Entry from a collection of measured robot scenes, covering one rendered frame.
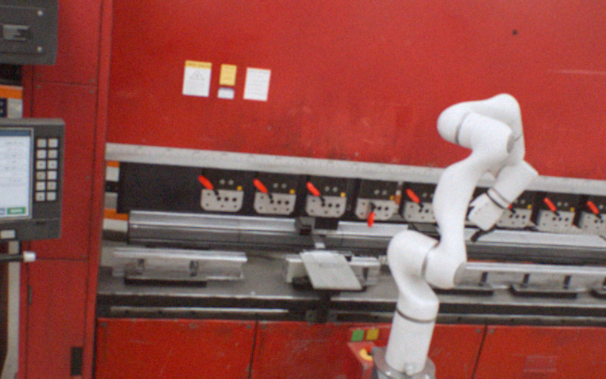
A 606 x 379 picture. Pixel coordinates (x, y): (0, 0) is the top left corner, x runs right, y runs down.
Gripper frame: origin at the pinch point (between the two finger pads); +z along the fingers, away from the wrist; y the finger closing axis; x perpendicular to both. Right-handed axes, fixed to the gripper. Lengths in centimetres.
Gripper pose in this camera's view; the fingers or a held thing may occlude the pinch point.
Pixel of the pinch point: (464, 233)
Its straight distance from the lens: 259.8
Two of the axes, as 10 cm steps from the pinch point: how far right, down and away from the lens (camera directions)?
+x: 1.8, 4.9, -8.5
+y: -7.6, -4.8, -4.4
